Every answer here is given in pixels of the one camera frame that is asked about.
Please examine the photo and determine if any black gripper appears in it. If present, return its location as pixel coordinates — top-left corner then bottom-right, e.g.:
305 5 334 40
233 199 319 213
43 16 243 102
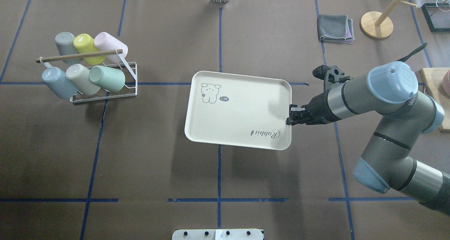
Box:
286 93 333 126

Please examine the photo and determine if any beige rabbit serving tray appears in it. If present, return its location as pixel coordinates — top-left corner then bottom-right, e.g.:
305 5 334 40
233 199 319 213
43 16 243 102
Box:
184 71 292 150

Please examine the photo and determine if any green cup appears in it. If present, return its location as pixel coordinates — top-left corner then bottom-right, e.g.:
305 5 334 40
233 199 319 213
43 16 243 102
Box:
89 65 125 93

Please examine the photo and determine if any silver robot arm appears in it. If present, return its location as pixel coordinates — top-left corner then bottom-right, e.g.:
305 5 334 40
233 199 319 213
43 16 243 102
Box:
286 61 450 215

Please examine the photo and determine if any black glass rack tray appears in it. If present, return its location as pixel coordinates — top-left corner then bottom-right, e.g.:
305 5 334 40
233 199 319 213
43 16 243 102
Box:
421 3 450 32

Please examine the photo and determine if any pink cup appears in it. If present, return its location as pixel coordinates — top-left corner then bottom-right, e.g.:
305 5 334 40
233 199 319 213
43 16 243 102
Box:
94 32 128 63

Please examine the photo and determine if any beige cup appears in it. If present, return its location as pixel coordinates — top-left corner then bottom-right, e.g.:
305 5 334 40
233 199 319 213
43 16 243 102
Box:
66 64 100 96

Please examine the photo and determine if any yellow cup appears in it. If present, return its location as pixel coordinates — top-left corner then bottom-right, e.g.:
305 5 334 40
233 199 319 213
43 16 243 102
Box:
73 33 105 66

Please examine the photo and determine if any grey cup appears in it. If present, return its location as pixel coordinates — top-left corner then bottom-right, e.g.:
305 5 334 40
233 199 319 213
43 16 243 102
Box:
54 32 78 56

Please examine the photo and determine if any blue cup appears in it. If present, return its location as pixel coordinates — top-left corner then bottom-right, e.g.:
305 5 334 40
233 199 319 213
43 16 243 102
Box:
41 67 78 99

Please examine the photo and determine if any grey folded cloth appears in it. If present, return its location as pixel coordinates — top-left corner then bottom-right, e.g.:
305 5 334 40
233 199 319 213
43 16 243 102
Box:
317 14 355 44

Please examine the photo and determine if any wooden mug tree stand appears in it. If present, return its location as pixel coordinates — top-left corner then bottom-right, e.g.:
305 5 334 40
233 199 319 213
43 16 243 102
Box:
360 0 418 39

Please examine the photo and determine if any bamboo cutting board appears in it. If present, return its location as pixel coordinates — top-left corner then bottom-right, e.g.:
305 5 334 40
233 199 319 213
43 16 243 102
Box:
420 67 450 131

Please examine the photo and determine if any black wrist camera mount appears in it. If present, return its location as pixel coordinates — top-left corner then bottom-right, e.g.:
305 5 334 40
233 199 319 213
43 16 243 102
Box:
312 65 353 93

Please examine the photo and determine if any black camera cable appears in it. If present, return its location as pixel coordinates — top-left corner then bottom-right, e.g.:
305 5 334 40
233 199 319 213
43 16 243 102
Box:
397 43 428 62

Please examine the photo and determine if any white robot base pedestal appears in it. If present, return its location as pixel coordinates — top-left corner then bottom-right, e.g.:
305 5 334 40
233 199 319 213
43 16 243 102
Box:
172 228 265 240

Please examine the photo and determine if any white wire cup rack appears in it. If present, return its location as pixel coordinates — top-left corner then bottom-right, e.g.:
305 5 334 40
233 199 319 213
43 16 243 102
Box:
36 49 138 104

